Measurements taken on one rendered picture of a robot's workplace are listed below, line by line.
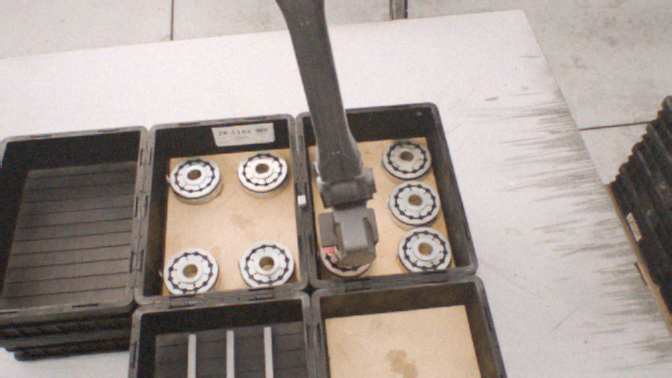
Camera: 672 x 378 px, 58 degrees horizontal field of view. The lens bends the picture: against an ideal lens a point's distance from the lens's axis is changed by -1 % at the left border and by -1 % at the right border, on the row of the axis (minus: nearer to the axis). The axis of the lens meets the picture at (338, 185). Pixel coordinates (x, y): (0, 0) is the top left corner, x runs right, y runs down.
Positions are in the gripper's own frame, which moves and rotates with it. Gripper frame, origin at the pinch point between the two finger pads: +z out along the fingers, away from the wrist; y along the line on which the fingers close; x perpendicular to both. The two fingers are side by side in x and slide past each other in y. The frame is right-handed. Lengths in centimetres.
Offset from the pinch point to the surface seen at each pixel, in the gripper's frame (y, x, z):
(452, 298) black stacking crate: 17.8, -12.2, 0.1
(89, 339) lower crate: -50, -10, 7
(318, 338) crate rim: -7.2, -18.4, -6.0
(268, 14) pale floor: -13, 164, 99
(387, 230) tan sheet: 9.0, 4.8, 4.6
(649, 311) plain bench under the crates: 62, -15, 16
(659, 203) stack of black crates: 99, 27, 52
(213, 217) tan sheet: -25.7, 12.1, 5.3
